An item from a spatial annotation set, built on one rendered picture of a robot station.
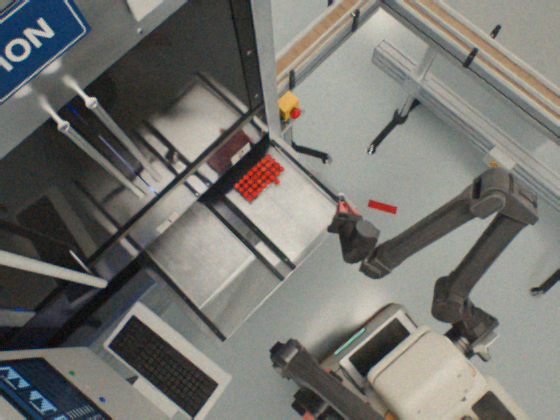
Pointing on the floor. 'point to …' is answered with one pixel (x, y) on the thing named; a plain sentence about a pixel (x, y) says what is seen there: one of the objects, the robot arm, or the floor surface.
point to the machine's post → (264, 46)
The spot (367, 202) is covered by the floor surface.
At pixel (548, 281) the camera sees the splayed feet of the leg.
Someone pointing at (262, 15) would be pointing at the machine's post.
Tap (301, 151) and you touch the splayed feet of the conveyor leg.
